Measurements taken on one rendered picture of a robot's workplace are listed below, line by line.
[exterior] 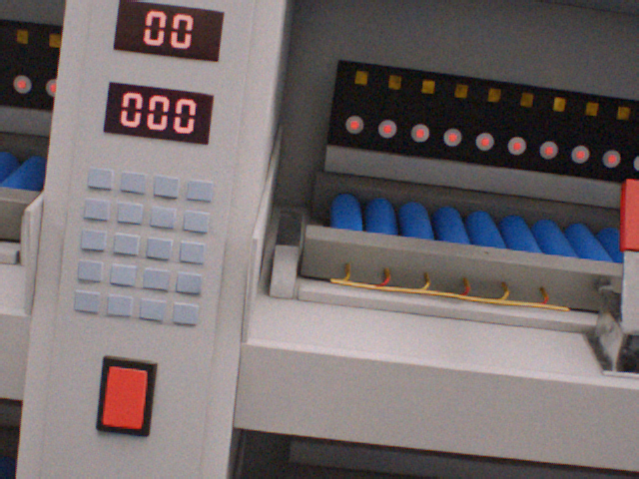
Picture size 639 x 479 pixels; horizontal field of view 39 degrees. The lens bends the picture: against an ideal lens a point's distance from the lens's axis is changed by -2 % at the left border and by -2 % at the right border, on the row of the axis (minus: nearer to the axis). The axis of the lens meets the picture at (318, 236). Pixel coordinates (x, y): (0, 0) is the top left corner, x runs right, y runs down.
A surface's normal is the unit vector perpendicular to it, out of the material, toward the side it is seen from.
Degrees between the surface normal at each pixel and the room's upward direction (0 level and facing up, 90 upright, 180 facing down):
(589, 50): 90
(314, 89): 90
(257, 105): 90
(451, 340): 18
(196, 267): 90
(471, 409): 108
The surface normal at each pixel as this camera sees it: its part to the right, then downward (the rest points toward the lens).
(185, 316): 0.02, 0.06
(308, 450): -0.02, 0.36
